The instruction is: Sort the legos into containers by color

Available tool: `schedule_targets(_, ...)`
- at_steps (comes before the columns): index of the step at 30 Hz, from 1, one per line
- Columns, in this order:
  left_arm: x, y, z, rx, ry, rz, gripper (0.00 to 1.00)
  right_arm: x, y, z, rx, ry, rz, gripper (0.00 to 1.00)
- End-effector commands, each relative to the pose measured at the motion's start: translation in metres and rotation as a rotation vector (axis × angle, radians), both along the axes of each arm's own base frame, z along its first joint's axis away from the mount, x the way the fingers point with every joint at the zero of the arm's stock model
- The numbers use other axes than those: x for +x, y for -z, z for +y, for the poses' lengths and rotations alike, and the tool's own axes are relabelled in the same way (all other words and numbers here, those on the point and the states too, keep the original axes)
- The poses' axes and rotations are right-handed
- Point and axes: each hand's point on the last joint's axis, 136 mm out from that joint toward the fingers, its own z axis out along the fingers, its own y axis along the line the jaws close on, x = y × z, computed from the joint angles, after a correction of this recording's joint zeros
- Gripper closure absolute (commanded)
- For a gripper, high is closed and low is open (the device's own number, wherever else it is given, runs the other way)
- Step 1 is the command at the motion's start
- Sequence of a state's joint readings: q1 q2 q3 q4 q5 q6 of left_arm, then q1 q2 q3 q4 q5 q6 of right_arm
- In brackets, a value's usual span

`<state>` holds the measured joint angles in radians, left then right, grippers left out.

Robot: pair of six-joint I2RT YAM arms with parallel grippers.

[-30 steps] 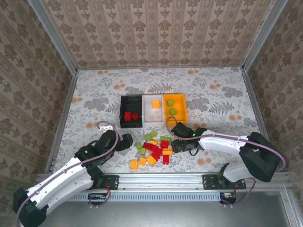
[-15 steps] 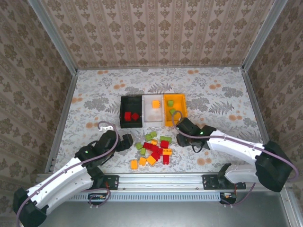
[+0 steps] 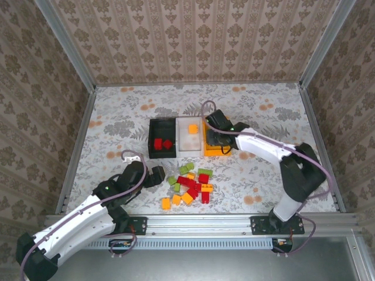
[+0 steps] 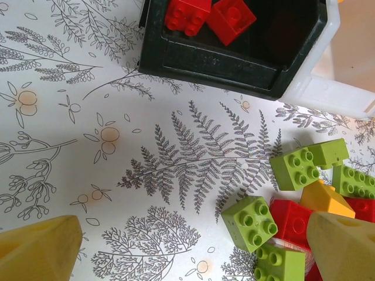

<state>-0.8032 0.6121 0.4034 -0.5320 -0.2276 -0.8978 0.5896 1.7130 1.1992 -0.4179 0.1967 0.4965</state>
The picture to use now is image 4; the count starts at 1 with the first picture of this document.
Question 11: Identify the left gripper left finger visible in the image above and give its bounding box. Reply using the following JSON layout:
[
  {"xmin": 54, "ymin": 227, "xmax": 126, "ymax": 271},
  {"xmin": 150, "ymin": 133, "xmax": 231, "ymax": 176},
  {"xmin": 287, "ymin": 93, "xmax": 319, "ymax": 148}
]
[{"xmin": 0, "ymin": 215, "xmax": 84, "ymax": 281}]

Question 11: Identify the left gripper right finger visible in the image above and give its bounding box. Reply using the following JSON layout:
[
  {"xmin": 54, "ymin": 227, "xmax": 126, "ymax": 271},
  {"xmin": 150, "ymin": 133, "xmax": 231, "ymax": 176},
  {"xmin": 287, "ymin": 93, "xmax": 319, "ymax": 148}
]
[{"xmin": 306, "ymin": 212, "xmax": 375, "ymax": 281}]

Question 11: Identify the red lego brick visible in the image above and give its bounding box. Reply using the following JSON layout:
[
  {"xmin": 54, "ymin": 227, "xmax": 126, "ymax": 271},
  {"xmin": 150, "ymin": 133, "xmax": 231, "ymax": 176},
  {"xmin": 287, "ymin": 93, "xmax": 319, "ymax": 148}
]
[
  {"xmin": 269, "ymin": 198, "xmax": 316, "ymax": 249},
  {"xmin": 342, "ymin": 196, "xmax": 375, "ymax": 220},
  {"xmin": 206, "ymin": 0, "xmax": 258, "ymax": 47},
  {"xmin": 163, "ymin": 0, "xmax": 212, "ymax": 37}
]

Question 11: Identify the yellow sloped lego brick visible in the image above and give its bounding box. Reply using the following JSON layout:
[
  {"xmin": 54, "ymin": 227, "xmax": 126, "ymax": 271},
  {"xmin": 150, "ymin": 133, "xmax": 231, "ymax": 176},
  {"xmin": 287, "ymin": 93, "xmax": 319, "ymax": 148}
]
[{"xmin": 299, "ymin": 179, "xmax": 356, "ymax": 220}]

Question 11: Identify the green long lego brick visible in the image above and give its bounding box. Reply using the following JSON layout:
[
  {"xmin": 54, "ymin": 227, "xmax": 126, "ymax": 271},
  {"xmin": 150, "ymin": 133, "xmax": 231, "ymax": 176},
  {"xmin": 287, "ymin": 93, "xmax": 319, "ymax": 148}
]
[{"xmin": 332, "ymin": 165, "xmax": 375, "ymax": 200}]

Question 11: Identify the green square lego brick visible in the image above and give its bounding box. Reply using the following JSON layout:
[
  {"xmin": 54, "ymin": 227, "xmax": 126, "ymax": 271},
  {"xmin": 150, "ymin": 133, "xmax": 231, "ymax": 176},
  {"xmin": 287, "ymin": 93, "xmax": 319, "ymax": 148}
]
[
  {"xmin": 269, "ymin": 146, "xmax": 321, "ymax": 193},
  {"xmin": 220, "ymin": 194, "xmax": 279, "ymax": 253}
]

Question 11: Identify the fern print tablecloth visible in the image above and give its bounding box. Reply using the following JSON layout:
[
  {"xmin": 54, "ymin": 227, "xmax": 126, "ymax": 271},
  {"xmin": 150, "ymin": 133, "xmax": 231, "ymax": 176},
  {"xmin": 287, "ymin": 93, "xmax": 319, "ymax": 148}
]
[{"xmin": 0, "ymin": 0, "xmax": 375, "ymax": 281}]

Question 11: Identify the white plastic storage bin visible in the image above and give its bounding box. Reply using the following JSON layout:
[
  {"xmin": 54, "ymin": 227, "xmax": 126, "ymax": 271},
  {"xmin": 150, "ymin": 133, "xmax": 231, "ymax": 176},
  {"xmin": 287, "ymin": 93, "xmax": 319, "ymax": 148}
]
[{"xmin": 278, "ymin": 0, "xmax": 375, "ymax": 119}]

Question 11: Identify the black plastic storage bin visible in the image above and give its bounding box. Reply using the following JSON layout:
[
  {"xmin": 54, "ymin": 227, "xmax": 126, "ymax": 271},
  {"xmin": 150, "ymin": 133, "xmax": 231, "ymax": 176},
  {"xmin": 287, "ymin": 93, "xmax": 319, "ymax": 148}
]
[{"xmin": 137, "ymin": 0, "xmax": 328, "ymax": 101}]

